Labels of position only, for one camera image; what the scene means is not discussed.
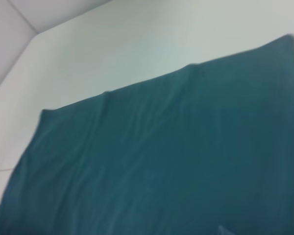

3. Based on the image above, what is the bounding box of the teal blue FREE t-shirt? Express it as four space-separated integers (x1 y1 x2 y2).
0 34 294 235

